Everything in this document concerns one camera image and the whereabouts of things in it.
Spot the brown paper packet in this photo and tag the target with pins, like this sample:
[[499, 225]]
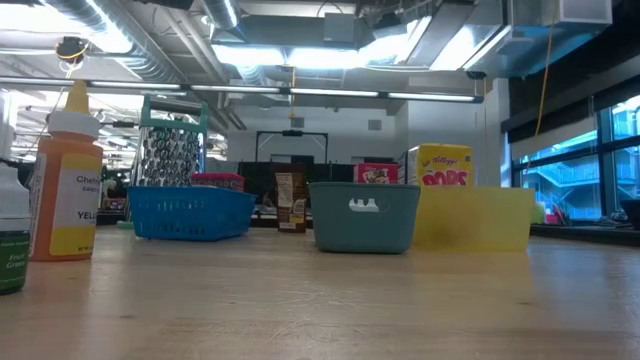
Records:
[[291, 200]]

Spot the red Froot Loops box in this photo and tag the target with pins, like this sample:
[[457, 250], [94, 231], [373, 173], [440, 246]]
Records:
[[375, 174]]

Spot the grey-teal plastic basket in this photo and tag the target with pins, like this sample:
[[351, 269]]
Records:
[[365, 232]]

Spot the red spice jar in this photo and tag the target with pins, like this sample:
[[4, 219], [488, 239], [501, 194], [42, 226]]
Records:
[[217, 181]]

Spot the yellow Corn Pops box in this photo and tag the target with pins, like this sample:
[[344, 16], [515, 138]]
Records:
[[442, 167]]

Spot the orange yellow-capped squeeze bottle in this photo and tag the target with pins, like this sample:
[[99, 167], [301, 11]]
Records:
[[67, 200]]

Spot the green food colouring dropper bottle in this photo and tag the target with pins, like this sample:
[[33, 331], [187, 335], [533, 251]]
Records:
[[12, 260]]

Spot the black cabinet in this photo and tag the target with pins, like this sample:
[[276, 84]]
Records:
[[330, 172]]

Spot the rig light bar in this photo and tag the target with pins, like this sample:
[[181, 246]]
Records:
[[240, 89]]

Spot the blue plastic basket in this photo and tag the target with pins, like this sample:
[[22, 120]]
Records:
[[190, 212]]

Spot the teal-framed metal box grater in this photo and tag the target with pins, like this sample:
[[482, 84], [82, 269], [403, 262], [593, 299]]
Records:
[[170, 155]]

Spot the yellow plastic basket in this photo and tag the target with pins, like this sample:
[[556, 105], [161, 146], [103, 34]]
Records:
[[475, 220]]

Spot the pale green container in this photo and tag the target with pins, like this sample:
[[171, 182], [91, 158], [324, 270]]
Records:
[[538, 214]]

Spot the low red object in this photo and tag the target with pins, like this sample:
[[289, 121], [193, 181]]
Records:
[[552, 219]]

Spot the black frame stand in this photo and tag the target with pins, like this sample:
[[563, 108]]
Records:
[[292, 133]]

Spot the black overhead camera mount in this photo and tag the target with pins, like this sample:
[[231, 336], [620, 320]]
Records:
[[71, 49]]

